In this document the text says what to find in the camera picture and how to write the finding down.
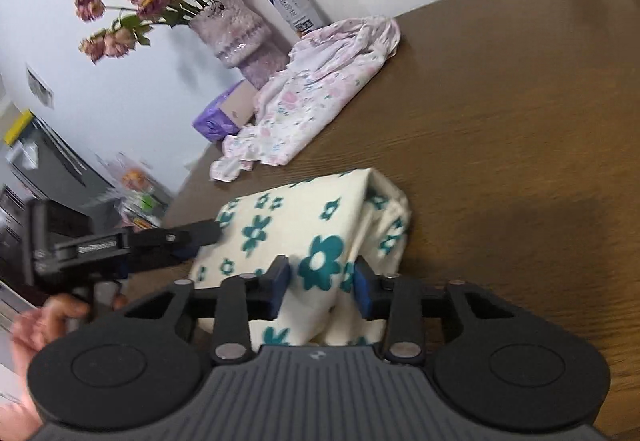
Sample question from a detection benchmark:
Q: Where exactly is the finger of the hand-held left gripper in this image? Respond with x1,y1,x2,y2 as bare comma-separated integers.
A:
124,218,224,250
126,245,199,275

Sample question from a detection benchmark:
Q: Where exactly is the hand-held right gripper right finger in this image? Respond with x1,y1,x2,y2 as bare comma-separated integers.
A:
353,254,522,365

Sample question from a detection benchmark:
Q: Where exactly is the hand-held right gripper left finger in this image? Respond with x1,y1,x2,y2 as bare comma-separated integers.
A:
122,254,293,365

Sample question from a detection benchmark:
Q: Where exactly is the cream dress with teal flowers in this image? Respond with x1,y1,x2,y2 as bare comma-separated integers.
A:
186,165,413,348

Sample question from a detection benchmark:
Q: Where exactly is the person's left forearm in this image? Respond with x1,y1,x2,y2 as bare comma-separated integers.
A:
0,396,44,441

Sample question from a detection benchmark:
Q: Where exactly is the person's left hand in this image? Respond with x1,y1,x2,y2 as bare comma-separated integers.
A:
10,292,129,404

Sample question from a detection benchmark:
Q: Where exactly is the shelf of colourful packets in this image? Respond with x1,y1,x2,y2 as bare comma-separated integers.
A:
101,150,174,230

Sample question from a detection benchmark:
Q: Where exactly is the grey cabinet with yellow label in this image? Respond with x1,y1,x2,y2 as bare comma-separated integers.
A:
0,108,119,273

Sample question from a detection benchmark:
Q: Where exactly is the purple tissue pack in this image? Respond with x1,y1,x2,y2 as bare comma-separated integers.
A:
191,79,261,143

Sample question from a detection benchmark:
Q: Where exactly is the pink floral garment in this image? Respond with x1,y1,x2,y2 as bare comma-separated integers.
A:
208,14,403,184

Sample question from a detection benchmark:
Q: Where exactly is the purple glitter vase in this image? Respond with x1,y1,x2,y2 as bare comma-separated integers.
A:
188,0,292,90

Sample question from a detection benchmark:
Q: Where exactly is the tea bottle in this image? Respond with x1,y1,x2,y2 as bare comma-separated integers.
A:
262,0,332,39

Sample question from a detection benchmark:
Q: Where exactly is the wall picture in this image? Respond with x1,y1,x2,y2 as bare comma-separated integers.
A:
24,62,56,110

